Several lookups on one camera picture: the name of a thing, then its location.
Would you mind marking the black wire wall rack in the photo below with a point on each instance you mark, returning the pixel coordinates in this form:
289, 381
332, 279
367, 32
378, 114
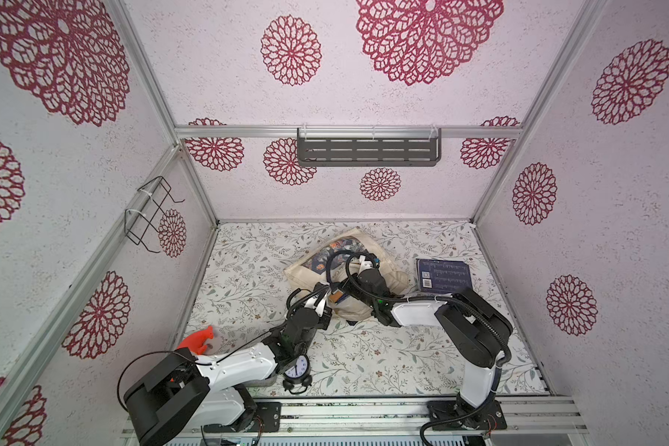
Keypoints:
157, 226

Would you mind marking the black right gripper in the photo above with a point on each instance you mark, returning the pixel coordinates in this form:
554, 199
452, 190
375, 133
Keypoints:
360, 273

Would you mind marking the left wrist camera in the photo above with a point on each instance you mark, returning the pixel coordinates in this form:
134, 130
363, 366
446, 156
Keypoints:
319, 301

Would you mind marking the black analog alarm clock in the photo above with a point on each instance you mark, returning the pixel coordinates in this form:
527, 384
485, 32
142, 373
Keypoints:
297, 380

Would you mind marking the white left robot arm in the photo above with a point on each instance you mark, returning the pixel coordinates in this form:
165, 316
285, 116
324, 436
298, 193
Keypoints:
188, 391

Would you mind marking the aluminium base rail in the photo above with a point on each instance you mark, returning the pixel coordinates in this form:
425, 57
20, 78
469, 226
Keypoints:
524, 415

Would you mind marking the grey sponge block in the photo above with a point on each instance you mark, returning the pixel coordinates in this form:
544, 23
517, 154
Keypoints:
262, 383

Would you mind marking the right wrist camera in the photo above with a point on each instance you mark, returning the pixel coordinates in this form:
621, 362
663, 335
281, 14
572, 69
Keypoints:
368, 261

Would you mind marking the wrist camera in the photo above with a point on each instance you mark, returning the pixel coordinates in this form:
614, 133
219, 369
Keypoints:
368, 261
319, 301

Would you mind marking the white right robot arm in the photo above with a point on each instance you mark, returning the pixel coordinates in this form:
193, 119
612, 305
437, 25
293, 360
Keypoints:
479, 331

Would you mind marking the grey metal wall shelf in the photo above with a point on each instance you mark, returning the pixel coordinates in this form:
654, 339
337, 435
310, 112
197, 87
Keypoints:
373, 148

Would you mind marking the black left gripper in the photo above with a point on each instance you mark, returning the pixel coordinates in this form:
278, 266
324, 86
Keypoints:
327, 314

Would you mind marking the blue books in bag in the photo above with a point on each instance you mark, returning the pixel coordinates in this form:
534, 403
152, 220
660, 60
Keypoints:
337, 297

